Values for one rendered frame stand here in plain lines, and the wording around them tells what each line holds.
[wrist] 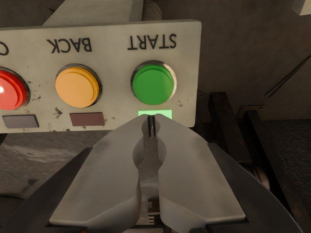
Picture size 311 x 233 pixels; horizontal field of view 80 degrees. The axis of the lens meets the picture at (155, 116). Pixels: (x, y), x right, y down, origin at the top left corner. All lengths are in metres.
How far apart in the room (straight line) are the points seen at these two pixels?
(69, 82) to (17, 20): 0.77
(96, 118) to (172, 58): 0.10
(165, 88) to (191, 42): 0.05
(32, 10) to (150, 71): 0.76
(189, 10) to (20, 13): 0.63
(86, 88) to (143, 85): 0.05
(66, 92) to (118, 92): 0.05
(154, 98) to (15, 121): 0.16
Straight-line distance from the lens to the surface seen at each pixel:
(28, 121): 0.25
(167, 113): 0.20
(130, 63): 0.19
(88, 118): 0.22
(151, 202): 2.53
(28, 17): 0.93
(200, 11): 0.81
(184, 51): 0.18
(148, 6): 0.71
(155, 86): 0.18
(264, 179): 0.80
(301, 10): 0.58
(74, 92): 0.20
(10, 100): 0.23
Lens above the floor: 0.75
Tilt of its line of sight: 41 degrees down
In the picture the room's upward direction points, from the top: 179 degrees clockwise
